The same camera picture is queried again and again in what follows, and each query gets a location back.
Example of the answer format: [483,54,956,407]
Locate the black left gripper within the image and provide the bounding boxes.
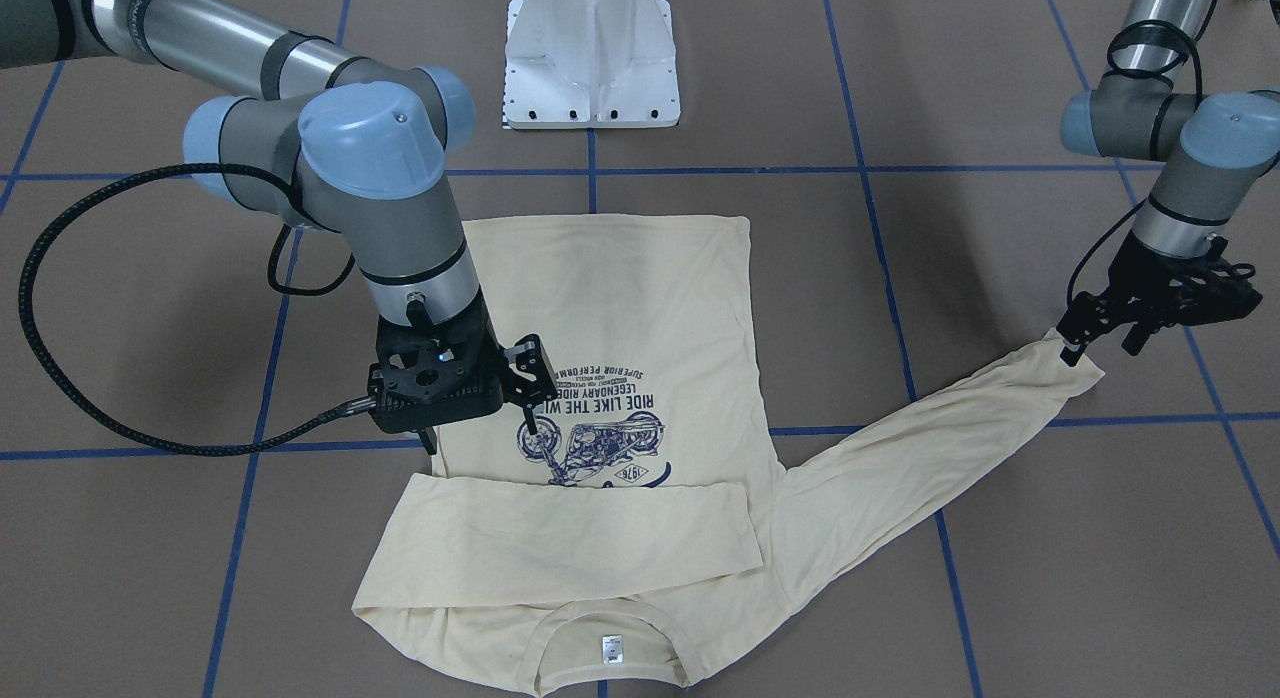
[1056,234,1229,368]

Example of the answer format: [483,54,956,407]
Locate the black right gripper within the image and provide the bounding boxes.
[375,292,559,437]

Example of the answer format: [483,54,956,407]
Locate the cream long sleeve shirt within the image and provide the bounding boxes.
[352,214,1103,695]

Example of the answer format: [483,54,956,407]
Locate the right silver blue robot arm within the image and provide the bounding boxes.
[3,0,557,455]

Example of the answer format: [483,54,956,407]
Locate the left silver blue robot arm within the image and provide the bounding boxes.
[1057,0,1279,365]

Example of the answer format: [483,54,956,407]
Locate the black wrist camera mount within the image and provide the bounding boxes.
[367,364,504,456]

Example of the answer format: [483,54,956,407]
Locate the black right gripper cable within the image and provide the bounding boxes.
[18,163,387,457]

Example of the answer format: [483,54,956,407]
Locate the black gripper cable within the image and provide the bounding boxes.
[1066,18,1204,298]
[18,163,387,457]

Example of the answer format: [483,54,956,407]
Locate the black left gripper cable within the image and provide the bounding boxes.
[1066,18,1204,298]

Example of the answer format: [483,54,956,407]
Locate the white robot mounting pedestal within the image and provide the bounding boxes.
[502,0,682,131]

